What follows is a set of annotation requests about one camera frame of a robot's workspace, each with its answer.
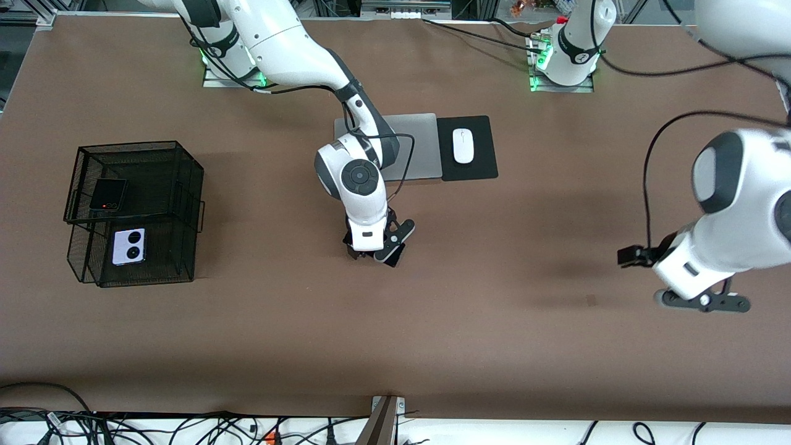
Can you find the lilac flip phone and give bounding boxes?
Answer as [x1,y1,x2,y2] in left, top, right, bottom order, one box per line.
[111,228,147,266]

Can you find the black flip phone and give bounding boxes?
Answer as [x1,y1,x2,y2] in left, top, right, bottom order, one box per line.
[88,178,129,213]

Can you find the silver closed laptop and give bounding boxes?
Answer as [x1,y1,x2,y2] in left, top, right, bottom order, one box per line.
[334,112,444,182]

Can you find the white computer mouse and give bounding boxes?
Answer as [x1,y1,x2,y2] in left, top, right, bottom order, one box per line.
[452,128,475,164]

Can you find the black mouse pad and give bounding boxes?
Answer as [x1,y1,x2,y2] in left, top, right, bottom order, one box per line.
[436,115,499,182]

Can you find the white power strip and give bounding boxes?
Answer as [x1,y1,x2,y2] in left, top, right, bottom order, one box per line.
[360,0,453,20]

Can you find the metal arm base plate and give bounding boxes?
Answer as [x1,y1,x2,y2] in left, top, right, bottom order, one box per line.
[203,62,263,88]
[529,73,595,94]

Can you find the grey metal camera post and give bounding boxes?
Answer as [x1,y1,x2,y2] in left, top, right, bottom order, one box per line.
[355,396,408,445]

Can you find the black wire mesh tray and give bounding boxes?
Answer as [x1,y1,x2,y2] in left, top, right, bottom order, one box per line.
[63,141,206,289]

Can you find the long black table cable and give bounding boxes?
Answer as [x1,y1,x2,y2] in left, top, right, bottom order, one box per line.
[422,19,544,53]

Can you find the aluminium frame profile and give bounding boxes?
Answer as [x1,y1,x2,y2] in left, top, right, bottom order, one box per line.
[34,0,84,30]

